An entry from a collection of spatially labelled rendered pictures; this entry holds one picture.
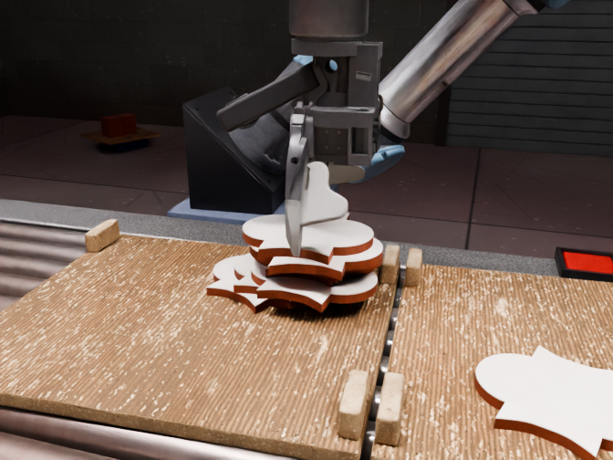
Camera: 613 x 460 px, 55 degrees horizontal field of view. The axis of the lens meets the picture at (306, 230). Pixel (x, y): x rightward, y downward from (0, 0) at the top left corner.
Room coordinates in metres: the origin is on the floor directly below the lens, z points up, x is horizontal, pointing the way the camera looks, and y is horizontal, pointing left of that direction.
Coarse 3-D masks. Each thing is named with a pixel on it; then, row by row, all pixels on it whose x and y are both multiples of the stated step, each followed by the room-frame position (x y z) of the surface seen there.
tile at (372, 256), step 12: (252, 252) 0.58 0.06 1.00; (372, 252) 0.56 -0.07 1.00; (276, 264) 0.53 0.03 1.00; (288, 264) 0.54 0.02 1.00; (300, 264) 0.54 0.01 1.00; (312, 264) 0.53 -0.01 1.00; (324, 264) 0.53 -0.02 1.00; (336, 264) 0.53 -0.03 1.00; (348, 264) 0.54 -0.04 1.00; (360, 264) 0.54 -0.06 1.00; (372, 264) 0.55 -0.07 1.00; (336, 276) 0.52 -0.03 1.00
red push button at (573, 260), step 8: (568, 256) 0.72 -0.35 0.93; (576, 256) 0.72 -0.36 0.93; (584, 256) 0.72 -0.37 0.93; (592, 256) 0.72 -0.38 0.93; (600, 256) 0.72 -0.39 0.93; (608, 256) 0.72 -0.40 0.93; (568, 264) 0.69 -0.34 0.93; (576, 264) 0.69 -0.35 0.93; (584, 264) 0.69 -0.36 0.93; (592, 264) 0.69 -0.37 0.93; (600, 264) 0.69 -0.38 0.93; (608, 264) 0.69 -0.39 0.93; (608, 272) 0.67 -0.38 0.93
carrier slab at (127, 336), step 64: (128, 256) 0.70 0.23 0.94; (192, 256) 0.70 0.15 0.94; (0, 320) 0.54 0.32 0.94; (64, 320) 0.54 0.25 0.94; (128, 320) 0.54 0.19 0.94; (192, 320) 0.54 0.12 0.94; (256, 320) 0.54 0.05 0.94; (320, 320) 0.54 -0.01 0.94; (384, 320) 0.54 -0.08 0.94; (0, 384) 0.43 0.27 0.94; (64, 384) 0.43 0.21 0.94; (128, 384) 0.43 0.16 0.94; (192, 384) 0.43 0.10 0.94; (256, 384) 0.43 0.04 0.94; (320, 384) 0.43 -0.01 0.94; (256, 448) 0.37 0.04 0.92; (320, 448) 0.35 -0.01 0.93
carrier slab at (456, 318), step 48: (432, 288) 0.61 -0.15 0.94; (480, 288) 0.61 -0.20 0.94; (528, 288) 0.61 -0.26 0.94; (576, 288) 0.61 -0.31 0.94; (432, 336) 0.51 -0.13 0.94; (480, 336) 0.51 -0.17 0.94; (528, 336) 0.51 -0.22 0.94; (576, 336) 0.51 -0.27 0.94; (432, 384) 0.43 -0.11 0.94; (432, 432) 0.37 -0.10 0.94; (480, 432) 0.37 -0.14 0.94
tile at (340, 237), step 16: (256, 224) 0.61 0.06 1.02; (272, 224) 0.61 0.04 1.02; (320, 224) 0.61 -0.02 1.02; (336, 224) 0.61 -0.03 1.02; (352, 224) 0.61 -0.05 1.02; (256, 240) 0.57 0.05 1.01; (272, 240) 0.57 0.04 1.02; (304, 240) 0.57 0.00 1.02; (320, 240) 0.57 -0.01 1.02; (336, 240) 0.57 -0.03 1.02; (352, 240) 0.57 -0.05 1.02; (368, 240) 0.57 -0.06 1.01; (272, 256) 0.55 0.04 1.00; (288, 256) 0.55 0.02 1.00; (304, 256) 0.55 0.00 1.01; (320, 256) 0.54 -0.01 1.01
